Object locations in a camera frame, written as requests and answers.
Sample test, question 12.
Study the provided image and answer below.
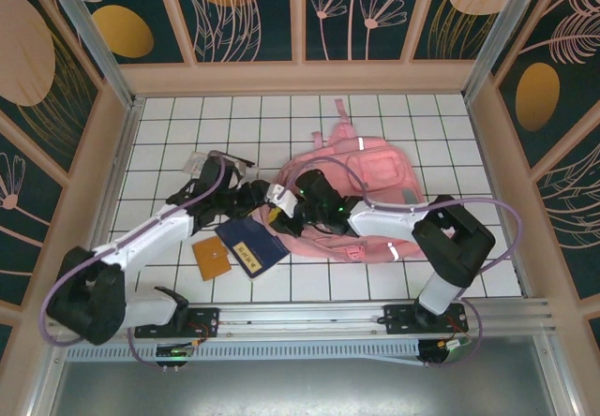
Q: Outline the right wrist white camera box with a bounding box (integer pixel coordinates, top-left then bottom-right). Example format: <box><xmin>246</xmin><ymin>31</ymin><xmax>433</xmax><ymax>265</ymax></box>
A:
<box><xmin>263</xmin><ymin>183</ymin><xmax>300</xmax><ymax>216</ymax></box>

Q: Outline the grey metal plate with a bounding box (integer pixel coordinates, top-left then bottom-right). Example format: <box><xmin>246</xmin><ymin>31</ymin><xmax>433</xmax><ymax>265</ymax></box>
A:
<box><xmin>46</xmin><ymin>359</ymin><xmax>571</xmax><ymax>416</ymax></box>

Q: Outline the white slotted cable duct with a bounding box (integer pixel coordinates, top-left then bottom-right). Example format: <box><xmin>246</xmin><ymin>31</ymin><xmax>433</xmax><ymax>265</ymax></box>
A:
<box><xmin>65</xmin><ymin>338</ymin><xmax>423</xmax><ymax>365</ymax></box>

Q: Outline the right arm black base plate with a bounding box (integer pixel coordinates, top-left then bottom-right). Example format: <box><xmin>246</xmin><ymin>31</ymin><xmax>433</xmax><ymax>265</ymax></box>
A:
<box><xmin>382</xmin><ymin>303</ymin><xmax>470</xmax><ymax>338</ymax></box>

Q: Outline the orange snap wallet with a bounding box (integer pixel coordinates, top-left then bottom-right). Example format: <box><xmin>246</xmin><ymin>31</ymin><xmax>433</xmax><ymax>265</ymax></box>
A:
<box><xmin>191</xmin><ymin>235</ymin><xmax>233</xmax><ymax>281</ymax></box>

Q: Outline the pink school backpack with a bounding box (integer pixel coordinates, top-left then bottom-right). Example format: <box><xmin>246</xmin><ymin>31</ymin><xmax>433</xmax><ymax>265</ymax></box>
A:
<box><xmin>271</xmin><ymin>98</ymin><xmax>432</xmax><ymax>265</ymax></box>

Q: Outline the clear pencil case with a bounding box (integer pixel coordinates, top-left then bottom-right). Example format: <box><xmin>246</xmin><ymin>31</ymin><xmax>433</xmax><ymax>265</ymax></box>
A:
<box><xmin>181</xmin><ymin>151</ymin><xmax>262</xmax><ymax>181</ymax></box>

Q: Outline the aluminium mounting rail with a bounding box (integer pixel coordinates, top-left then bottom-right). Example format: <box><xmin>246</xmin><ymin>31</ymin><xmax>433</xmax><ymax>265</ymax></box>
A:
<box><xmin>44</xmin><ymin>296</ymin><xmax>562</xmax><ymax>342</ymax></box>

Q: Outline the aluminium frame post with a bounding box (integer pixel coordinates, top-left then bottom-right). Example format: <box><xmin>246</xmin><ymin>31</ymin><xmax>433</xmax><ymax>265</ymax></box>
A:
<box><xmin>461</xmin><ymin>0</ymin><xmax>550</xmax><ymax>103</ymax></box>
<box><xmin>27</xmin><ymin>335</ymin><xmax>67</xmax><ymax>416</ymax></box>
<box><xmin>533</xmin><ymin>335</ymin><xmax>587</xmax><ymax>416</ymax></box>
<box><xmin>37</xmin><ymin>0</ymin><xmax>142</xmax><ymax>111</ymax></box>

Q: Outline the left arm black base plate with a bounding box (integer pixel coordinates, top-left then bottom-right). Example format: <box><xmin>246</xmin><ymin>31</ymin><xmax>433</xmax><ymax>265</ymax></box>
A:
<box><xmin>134</xmin><ymin>306</ymin><xmax>221</xmax><ymax>340</ymax></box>

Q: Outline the dark floral wall panel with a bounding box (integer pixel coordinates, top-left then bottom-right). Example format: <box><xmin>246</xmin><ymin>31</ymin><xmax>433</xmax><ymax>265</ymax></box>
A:
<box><xmin>77</xmin><ymin>0</ymin><xmax>188</xmax><ymax>66</ymax></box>
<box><xmin>0</xmin><ymin>111</ymin><xmax>67</xmax><ymax>307</ymax></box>
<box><xmin>166</xmin><ymin>0</ymin><xmax>297</xmax><ymax>64</ymax></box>
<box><xmin>411</xmin><ymin>0</ymin><xmax>512</xmax><ymax>61</ymax></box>
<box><xmin>304</xmin><ymin>0</ymin><xmax>410</xmax><ymax>63</ymax></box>
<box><xmin>0</xmin><ymin>0</ymin><xmax>102</xmax><ymax>186</ymax></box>
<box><xmin>496</xmin><ymin>0</ymin><xmax>600</xmax><ymax>171</ymax></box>
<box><xmin>533</xmin><ymin>148</ymin><xmax>600</xmax><ymax>303</ymax></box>

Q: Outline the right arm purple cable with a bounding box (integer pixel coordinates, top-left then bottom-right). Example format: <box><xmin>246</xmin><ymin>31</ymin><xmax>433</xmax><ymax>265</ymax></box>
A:
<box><xmin>278</xmin><ymin>156</ymin><xmax>524</xmax><ymax>370</ymax></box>

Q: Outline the navy blue book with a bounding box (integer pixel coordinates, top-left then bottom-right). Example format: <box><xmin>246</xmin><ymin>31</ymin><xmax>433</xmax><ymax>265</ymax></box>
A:
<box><xmin>215</xmin><ymin>218</ymin><xmax>290</xmax><ymax>282</ymax></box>

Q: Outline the aluminium side rail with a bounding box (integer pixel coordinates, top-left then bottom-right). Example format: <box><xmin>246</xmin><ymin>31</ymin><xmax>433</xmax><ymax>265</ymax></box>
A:
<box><xmin>468</xmin><ymin>99</ymin><xmax>533</xmax><ymax>298</ymax></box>
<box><xmin>77</xmin><ymin>99</ymin><xmax>144</xmax><ymax>305</ymax></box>

